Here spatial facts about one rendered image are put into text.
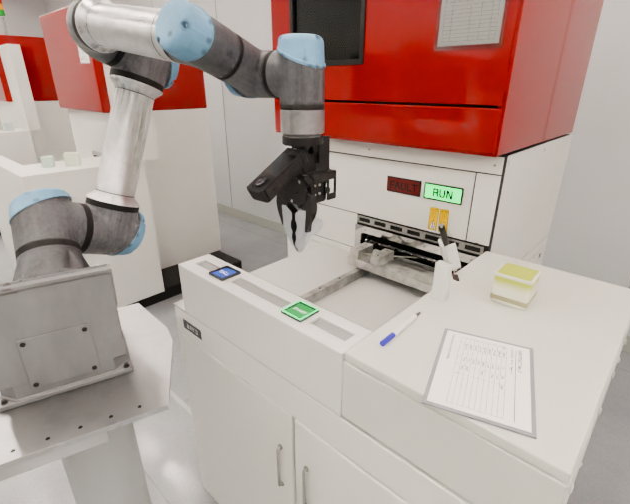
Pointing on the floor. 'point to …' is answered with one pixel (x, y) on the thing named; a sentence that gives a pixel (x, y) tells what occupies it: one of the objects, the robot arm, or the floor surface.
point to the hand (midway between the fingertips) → (296, 246)
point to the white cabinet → (285, 437)
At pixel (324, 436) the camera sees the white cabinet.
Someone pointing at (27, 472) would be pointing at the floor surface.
